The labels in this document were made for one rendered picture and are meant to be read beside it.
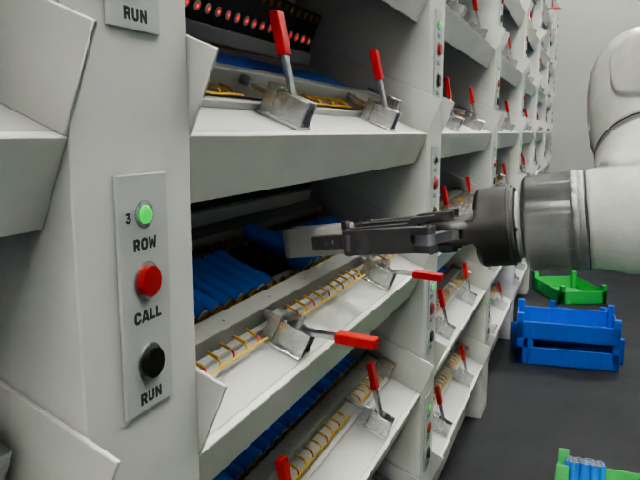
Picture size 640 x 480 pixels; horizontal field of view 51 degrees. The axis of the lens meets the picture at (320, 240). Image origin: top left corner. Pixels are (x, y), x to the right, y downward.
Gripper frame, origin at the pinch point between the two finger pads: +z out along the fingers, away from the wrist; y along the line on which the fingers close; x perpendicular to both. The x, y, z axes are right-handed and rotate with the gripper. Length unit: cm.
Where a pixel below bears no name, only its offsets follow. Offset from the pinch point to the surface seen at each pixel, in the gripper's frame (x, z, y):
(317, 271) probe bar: -3.3, 0.6, -0.2
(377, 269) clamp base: -5.5, -2.1, 11.8
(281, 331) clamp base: -5.8, -1.7, -14.9
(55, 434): -3.1, -3.0, -41.6
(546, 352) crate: -58, -10, 146
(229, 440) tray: -9.7, -3.1, -27.4
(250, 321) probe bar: -4.4, 0.3, -16.3
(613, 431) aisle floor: -65, -27, 103
